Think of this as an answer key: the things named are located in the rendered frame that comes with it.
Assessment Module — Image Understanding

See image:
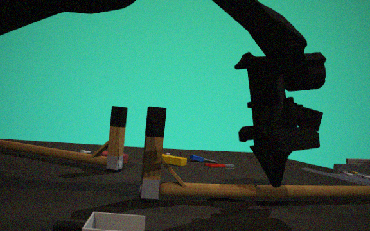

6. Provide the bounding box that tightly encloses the yellow rectangular bar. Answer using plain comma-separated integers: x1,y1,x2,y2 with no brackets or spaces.
162,154,187,166

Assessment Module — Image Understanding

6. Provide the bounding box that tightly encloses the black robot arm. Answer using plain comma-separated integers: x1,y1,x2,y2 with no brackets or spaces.
0,0,326,131

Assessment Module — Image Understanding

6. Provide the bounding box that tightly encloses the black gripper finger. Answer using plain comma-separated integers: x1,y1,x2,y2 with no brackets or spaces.
258,148,293,187
250,146,273,186

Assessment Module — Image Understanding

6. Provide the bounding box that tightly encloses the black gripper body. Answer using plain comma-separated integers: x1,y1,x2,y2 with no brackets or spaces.
239,92,320,153

